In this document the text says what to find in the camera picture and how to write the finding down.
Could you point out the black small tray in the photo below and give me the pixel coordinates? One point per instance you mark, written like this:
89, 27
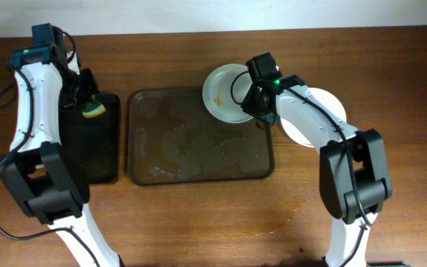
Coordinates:
93, 143

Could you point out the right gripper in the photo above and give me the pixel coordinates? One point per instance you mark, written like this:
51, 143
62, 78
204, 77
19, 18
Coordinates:
255, 110

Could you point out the brown plastic tray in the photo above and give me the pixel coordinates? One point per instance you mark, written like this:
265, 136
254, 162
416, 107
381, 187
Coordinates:
173, 139

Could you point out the yellow green sponge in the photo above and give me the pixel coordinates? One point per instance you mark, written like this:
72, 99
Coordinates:
93, 109

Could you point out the white round plate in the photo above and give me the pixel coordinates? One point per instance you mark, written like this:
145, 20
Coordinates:
303, 123

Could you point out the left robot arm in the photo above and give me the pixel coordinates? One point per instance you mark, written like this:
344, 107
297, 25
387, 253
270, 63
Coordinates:
41, 176

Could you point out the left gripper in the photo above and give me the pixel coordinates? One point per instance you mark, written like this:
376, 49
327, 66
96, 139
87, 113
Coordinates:
85, 89

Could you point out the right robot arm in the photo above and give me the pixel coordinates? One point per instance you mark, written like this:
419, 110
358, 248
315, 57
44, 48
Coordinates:
354, 176

